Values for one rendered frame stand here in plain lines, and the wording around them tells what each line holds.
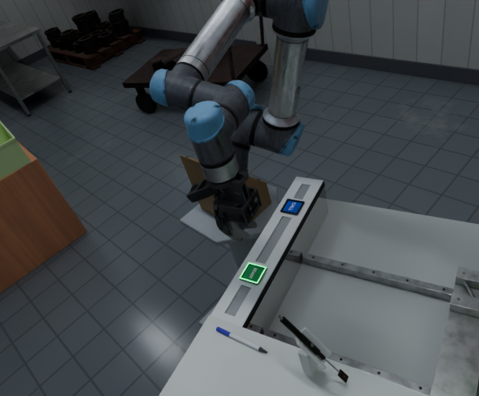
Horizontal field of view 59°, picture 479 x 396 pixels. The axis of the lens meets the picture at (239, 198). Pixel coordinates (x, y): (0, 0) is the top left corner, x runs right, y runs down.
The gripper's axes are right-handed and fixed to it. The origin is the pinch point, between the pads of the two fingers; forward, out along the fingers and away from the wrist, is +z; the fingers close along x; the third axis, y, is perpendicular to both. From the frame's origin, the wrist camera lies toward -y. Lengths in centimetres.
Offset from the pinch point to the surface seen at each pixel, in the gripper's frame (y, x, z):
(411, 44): -22, 288, 85
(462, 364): 51, -2, 23
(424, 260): 38, 28, 29
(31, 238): -198, 26, 90
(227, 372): 8.1, -26.0, 14.2
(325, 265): 13.0, 17.0, 26.6
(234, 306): 0.6, -10.1, 15.1
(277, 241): 1.8, 12.6, 15.1
